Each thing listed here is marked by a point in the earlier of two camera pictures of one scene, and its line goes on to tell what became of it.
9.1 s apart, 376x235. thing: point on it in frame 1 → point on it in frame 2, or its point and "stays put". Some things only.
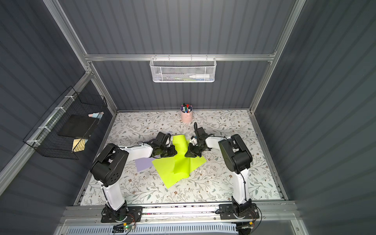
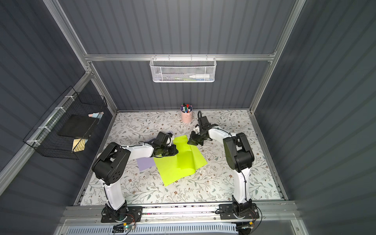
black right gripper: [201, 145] → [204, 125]
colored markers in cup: [186, 108] stays put
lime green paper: [182, 166] stays put
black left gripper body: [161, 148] stays put
